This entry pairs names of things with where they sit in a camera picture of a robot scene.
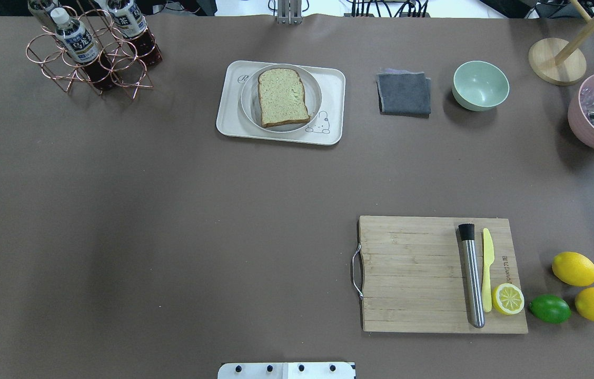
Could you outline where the bread slice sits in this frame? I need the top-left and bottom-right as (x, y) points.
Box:
(257, 68), (311, 128)

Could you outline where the white round plate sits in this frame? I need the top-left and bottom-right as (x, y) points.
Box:
(239, 63), (323, 134)

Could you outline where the cream rectangular tray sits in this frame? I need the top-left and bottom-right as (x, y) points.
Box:
(216, 61), (345, 146)

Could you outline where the grey folded cloth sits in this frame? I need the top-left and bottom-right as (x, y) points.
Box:
(376, 69), (432, 117)

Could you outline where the steel muddler black tip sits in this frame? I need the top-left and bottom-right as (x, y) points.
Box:
(458, 223), (486, 328)

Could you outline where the yellow plastic knife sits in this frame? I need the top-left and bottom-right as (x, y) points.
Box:
(481, 228), (495, 313)

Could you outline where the mint green bowl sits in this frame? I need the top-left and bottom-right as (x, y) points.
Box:
(452, 61), (510, 111)

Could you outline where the tea bottle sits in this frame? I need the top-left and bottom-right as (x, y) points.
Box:
(27, 0), (60, 32)
(51, 7), (115, 91)
(106, 1), (163, 67)

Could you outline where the half lemon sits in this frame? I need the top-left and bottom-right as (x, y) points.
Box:
(492, 283), (525, 316)

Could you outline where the green lime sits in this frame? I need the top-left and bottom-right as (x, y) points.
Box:
(529, 294), (571, 324)

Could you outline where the yellow lemon near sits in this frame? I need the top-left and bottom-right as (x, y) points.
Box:
(551, 251), (594, 286)

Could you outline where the wooden mug tree stand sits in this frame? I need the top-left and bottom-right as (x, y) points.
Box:
(528, 1), (594, 86)

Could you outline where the aluminium frame post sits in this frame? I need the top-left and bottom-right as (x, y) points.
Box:
(274, 0), (303, 25)

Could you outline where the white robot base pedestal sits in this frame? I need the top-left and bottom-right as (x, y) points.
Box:
(217, 362), (357, 378)

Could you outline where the copper wire bottle rack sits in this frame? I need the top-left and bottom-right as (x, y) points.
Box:
(26, 1), (163, 99)

